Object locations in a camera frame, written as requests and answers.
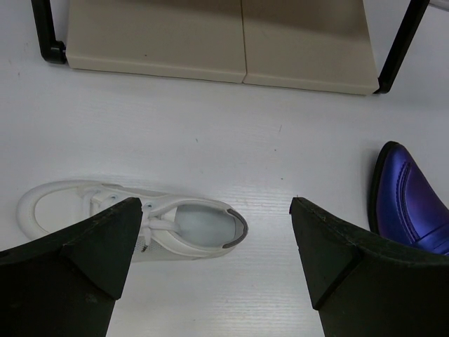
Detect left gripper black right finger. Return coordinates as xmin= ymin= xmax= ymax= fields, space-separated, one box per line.
xmin=290 ymin=197 xmax=448 ymax=336

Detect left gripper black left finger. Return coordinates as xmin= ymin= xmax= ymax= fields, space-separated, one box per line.
xmin=1 ymin=198 xmax=142 ymax=336

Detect white sneaker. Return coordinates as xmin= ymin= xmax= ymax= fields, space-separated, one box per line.
xmin=16 ymin=180 xmax=249 ymax=263

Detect beige black-framed shoe shelf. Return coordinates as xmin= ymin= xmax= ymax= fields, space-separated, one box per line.
xmin=32 ymin=1 xmax=428 ymax=95

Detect purple loafer left one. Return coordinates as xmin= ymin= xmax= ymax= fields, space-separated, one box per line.
xmin=368 ymin=141 xmax=448 ymax=256

